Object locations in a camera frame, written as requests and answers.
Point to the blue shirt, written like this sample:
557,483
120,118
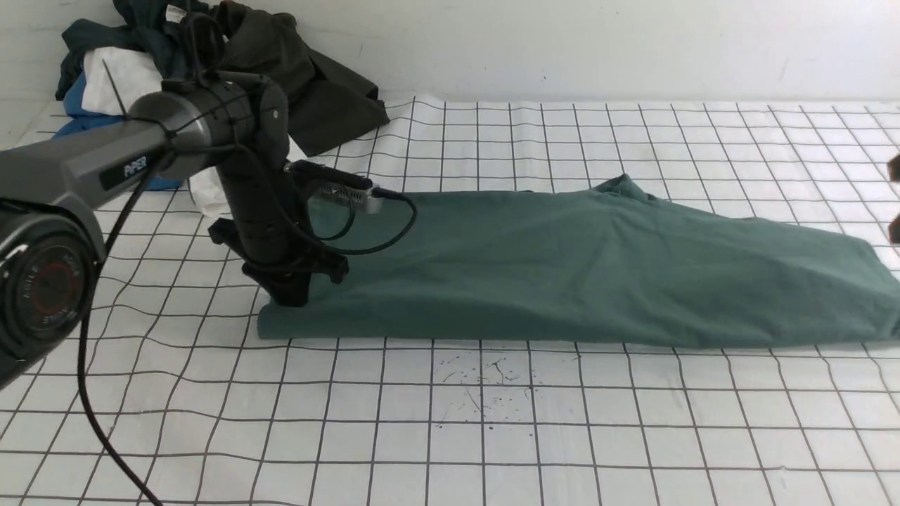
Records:
92,103

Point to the green long sleeve shirt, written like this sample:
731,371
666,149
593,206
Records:
606,264

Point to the dark olive shirt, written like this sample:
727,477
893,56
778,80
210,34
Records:
329,104

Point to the dark teal shirt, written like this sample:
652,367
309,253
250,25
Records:
145,28

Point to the white shirt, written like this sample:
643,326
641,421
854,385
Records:
123,66

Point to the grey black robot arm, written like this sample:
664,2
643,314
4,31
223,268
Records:
53,248

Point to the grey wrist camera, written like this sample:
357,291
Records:
314,180

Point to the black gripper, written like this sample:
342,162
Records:
271,222

